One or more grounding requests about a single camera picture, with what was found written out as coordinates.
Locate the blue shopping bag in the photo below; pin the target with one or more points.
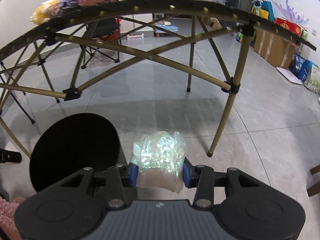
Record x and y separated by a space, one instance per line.
266 11

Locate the white yellow plush toy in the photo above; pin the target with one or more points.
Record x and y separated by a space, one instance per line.
45 12

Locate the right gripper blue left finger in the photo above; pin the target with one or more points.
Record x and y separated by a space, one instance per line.
133 174

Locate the pink fluffy sleeve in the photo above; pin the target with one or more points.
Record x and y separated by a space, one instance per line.
7 217

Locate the white floor scale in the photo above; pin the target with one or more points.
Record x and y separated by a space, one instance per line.
289 76

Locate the red gift bag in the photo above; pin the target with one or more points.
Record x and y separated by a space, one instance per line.
294 28

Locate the cardboard box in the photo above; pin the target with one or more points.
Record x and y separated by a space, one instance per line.
275 50

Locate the purple fabric pouch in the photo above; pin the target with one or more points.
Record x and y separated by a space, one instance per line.
68 3

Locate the folding camping table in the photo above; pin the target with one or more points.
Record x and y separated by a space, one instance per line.
184 82

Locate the black folding chair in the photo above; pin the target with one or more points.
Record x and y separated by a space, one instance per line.
107 30

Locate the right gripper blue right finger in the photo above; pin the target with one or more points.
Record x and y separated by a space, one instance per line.
188 174

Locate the black round trash bin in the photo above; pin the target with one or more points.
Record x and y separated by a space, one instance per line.
71 144

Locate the iridescent plastic bag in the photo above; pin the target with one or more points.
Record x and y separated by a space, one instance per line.
160 158

